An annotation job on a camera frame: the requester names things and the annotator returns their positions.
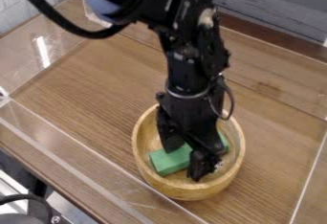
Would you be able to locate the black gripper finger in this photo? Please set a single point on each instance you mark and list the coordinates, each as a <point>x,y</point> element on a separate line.
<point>203,164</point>
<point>171,137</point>

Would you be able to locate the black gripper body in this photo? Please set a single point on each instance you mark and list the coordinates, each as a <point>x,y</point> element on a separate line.
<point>195,112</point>

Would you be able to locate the green rectangular block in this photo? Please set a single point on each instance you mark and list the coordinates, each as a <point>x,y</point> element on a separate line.
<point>168,163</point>

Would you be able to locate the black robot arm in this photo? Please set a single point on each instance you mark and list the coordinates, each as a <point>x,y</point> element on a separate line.
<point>187,25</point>

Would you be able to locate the brown wooden bowl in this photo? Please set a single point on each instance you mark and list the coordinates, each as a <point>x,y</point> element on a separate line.
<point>176,185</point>

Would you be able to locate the clear acrylic tray wall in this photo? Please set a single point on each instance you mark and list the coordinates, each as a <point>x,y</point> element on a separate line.
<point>84,170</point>

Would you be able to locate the black metal bracket with screw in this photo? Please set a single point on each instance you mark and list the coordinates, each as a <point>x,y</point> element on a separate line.
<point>48,216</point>

